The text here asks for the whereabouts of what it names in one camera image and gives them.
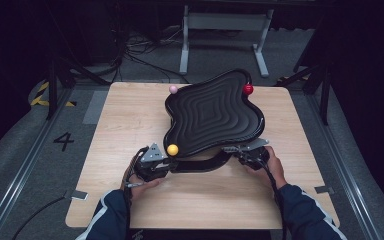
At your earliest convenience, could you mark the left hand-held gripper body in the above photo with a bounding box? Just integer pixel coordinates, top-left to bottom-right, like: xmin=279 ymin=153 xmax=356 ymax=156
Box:
xmin=133 ymin=142 xmax=174 ymax=183

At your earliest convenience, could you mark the right hand-held gripper cable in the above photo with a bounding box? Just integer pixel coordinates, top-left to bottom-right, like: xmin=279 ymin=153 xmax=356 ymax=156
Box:
xmin=259 ymin=159 xmax=288 ymax=240

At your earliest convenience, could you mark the metal floor rail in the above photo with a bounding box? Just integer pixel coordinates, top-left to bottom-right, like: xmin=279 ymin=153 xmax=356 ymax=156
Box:
xmin=308 ymin=96 xmax=383 ymax=240
xmin=0 ymin=88 xmax=73 ymax=240

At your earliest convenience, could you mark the black floor cable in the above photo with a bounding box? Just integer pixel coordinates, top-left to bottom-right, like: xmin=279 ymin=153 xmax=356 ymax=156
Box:
xmin=11 ymin=195 xmax=73 ymax=240

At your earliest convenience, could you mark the tangle of black floor cables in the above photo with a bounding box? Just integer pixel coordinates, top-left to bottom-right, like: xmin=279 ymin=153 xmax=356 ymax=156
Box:
xmin=109 ymin=19 xmax=191 ymax=84

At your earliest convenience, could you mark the yellow ball knob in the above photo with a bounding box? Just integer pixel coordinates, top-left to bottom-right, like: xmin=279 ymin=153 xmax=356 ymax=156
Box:
xmin=166 ymin=143 xmax=180 ymax=157

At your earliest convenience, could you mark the grey metal table frame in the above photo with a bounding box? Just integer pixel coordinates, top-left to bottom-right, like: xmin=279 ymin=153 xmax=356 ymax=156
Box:
xmin=178 ymin=4 xmax=275 ymax=78

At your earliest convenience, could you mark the person's right hand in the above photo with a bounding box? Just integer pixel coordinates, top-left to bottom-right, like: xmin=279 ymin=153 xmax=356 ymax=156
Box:
xmin=246 ymin=145 xmax=288 ymax=190

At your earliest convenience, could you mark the grey tape strip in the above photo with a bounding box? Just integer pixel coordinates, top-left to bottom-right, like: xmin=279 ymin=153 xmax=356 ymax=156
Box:
xmin=314 ymin=185 xmax=335 ymax=195
xmin=69 ymin=189 xmax=89 ymax=202

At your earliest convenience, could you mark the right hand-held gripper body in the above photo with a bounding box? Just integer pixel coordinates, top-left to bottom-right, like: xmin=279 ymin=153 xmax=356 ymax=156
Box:
xmin=221 ymin=137 xmax=271 ymax=171

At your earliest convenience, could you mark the black wavy tray stand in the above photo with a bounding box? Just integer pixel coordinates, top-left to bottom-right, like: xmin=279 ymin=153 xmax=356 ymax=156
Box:
xmin=162 ymin=68 xmax=267 ymax=174

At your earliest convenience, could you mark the black tripod stand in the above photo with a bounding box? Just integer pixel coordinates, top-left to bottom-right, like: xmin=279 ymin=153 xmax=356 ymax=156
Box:
xmin=44 ymin=56 xmax=111 ymax=121
xmin=274 ymin=59 xmax=331 ymax=126

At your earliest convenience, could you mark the yellow black floor tape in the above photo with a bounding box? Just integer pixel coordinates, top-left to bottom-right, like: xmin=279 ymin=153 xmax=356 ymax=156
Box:
xmin=29 ymin=81 xmax=78 ymax=108

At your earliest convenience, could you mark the person's left hand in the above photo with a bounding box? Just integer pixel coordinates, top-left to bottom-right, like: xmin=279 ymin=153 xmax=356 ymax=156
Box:
xmin=121 ymin=163 xmax=166 ymax=201

